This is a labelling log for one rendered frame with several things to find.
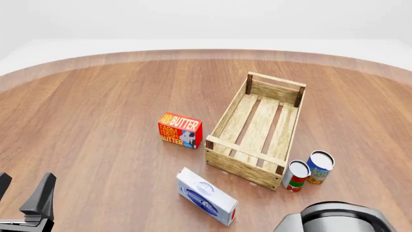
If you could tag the blue soup tin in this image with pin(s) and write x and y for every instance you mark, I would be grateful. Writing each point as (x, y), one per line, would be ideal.
(319, 169)

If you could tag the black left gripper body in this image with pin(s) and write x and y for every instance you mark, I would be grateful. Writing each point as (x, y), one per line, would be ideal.
(22, 224)

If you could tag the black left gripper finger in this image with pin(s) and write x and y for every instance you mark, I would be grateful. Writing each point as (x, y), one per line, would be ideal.
(4, 181)
(41, 198)

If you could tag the red and white tin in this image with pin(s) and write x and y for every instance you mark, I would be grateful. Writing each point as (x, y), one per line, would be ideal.
(295, 176)

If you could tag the wooden slat tray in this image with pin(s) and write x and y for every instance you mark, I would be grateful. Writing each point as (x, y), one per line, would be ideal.
(256, 135)

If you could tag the red butter box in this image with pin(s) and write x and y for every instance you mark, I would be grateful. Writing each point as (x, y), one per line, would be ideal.
(180, 130)

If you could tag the white and blue food box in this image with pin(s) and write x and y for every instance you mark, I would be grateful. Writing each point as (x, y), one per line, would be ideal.
(206, 195)

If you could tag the silver-grey right robot arm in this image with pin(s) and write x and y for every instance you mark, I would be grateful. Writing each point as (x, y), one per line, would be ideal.
(336, 217)

